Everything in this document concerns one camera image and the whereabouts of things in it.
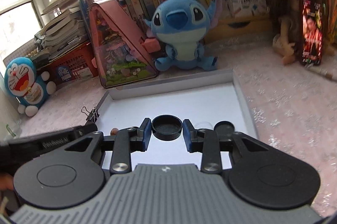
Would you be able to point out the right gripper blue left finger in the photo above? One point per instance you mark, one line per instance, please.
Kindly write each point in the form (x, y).
(144, 135)

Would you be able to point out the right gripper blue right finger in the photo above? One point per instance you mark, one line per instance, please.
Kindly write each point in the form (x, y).
(189, 135)

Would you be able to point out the brown walnut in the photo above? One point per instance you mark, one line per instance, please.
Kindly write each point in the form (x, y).
(114, 131)

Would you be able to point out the small black lid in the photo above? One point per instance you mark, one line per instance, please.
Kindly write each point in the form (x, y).
(224, 129)

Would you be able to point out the person's left hand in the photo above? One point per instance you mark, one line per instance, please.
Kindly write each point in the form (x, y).
(6, 182)

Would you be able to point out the white cardboard box tray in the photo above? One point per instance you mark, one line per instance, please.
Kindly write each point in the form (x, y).
(205, 96)

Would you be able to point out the black binder clip on box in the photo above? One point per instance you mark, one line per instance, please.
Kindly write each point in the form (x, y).
(92, 115)

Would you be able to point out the Doraemon plush toy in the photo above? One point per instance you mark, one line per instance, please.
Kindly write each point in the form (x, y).
(32, 90)

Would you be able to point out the pink triangular dollhouse toy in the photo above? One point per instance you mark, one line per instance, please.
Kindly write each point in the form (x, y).
(122, 50)

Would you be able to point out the red plastic crate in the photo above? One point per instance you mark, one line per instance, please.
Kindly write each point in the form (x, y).
(74, 65)

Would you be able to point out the blue Stitch plush toy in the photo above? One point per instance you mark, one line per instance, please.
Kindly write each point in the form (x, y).
(181, 25)

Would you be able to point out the wooden drawer organiser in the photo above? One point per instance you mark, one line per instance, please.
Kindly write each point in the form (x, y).
(233, 27)

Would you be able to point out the stack of grey books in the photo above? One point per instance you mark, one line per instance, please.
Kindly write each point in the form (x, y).
(61, 33)

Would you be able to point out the white colourful stationery box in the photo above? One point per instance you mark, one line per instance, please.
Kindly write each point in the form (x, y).
(246, 8)

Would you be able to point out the smartphone with lit screen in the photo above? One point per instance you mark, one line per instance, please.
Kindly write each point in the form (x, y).
(312, 33)

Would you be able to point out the brown haired doll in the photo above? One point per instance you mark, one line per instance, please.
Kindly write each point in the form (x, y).
(286, 17)

